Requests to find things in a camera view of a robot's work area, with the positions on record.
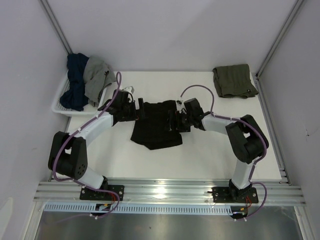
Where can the left aluminium corner post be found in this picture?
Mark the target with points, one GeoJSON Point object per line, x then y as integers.
{"type": "Point", "coordinates": [53, 20]}

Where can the aluminium corner post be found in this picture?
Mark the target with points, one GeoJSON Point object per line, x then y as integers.
{"type": "Point", "coordinates": [53, 20]}
{"type": "Point", "coordinates": [288, 23]}

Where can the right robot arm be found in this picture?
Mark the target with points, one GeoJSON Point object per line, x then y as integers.
{"type": "Point", "coordinates": [248, 143]}

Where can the black shorts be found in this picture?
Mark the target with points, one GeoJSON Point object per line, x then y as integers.
{"type": "Point", "coordinates": [152, 132]}

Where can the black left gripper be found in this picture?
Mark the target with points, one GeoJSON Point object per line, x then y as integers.
{"type": "Point", "coordinates": [133, 116]}

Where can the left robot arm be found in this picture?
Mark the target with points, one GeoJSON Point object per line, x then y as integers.
{"type": "Point", "coordinates": [69, 156]}

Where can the dark blue garment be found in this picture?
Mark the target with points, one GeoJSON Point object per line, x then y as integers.
{"type": "Point", "coordinates": [75, 98]}

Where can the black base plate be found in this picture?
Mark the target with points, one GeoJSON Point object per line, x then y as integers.
{"type": "Point", "coordinates": [222, 194]}
{"type": "Point", "coordinates": [87, 194]}

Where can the grey shorts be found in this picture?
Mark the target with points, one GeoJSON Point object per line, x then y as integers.
{"type": "Point", "coordinates": [97, 76]}

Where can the aluminium mounting rail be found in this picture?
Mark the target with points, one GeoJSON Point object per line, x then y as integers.
{"type": "Point", "coordinates": [171, 192]}

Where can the white perforated basket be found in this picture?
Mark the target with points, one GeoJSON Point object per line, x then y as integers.
{"type": "Point", "coordinates": [88, 111]}

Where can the olive green shorts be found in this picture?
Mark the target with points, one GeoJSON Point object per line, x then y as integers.
{"type": "Point", "coordinates": [234, 81]}

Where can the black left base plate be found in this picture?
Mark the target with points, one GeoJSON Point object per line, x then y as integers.
{"type": "Point", "coordinates": [87, 194]}

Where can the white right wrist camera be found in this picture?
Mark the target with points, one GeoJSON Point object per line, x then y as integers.
{"type": "Point", "coordinates": [179, 102]}

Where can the right aluminium corner post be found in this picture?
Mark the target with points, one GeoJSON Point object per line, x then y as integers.
{"type": "Point", "coordinates": [288, 23]}

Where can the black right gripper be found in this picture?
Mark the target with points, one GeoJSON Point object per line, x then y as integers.
{"type": "Point", "coordinates": [174, 115]}

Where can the white slotted cable duct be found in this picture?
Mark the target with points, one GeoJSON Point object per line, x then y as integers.
{"type": "Point", "coordinates": [130, 208]}

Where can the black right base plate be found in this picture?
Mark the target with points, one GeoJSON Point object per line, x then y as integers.
{"type": "Point", "coordinates": [222, 194]}

